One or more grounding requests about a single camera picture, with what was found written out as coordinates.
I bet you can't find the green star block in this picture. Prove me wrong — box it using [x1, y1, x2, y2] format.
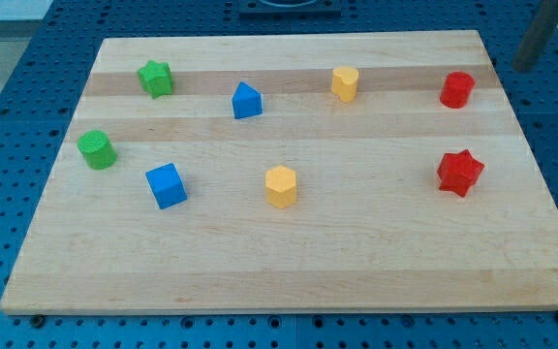
[137, 60, 173, 99]

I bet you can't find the blue cube block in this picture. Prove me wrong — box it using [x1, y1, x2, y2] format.
[145, 163, 188, 209]

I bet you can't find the red star block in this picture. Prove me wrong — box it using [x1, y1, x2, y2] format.
[437, 149, 485, 198]

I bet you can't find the yellow hexagon block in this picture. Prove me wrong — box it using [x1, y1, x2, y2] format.
[264, 165, 297, 208]

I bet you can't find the blue triangular prism block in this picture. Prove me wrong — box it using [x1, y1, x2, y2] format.
[232, 81, 263, 119]

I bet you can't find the wooden board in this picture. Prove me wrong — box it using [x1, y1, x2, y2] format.
[0, 30, 558, 316]

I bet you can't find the yellow heart block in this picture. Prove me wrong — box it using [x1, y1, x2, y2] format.
[331, 66, 359, 103]

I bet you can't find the green cylinder block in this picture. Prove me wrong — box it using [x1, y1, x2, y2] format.
[77, 130, 117, 170]

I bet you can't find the red cylinder block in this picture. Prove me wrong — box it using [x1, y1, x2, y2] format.
[439, 71, 475, 109]

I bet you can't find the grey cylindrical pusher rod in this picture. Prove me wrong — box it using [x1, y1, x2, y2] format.
[511, 0, 558, 73]

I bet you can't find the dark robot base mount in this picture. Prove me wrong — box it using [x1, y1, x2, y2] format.
[235, 0, 342, 18]

